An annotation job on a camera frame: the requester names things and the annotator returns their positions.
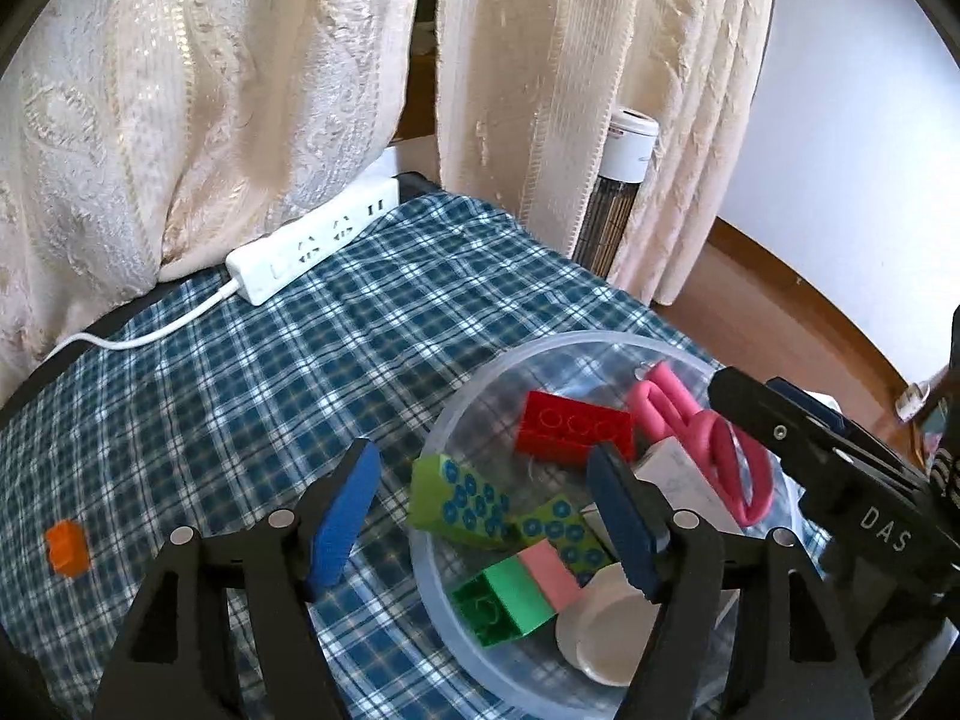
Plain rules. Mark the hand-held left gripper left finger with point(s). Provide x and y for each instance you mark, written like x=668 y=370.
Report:
x=345 y=517

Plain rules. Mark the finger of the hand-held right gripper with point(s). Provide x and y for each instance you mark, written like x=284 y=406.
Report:
x=806 y=399
x=780 y=431

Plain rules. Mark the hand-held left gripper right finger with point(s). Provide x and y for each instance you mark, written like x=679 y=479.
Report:
x=622 y=525

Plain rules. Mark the green blue-dotted block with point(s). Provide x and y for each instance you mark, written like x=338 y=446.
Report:
x=457 y=502
x=562 y=532

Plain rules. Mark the pink foam hand grip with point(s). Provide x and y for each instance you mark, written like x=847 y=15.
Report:
x=742 y=480
x=660 y=397

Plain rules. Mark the white medicine box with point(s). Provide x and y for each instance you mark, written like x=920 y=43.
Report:
x=682 y=484

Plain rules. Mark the pink building block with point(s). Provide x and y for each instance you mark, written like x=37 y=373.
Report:
x=551 y=576

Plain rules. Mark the white plastic bottle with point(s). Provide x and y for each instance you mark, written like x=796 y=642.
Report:
x=600 y=630

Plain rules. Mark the red building block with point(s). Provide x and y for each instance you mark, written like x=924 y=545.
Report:
x=570 y=427

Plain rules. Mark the green building block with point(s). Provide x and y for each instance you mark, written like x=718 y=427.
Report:
x=510 y=600

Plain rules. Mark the clear plastic bowl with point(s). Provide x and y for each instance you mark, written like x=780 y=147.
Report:
x=510 y=679

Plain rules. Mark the orange building block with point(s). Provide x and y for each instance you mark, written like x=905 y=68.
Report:
x=67 y=547

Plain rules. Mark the blue plaid cloth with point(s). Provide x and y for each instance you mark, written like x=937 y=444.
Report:
x=262 y=405

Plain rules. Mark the white power strip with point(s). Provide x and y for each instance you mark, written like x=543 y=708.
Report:
x=315 y=240

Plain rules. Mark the white tower heater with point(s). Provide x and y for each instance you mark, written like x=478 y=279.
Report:
x=630 y=150

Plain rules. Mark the beige patterned curtain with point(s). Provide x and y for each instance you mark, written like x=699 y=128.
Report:
x=187 y=90
x=600 y=30

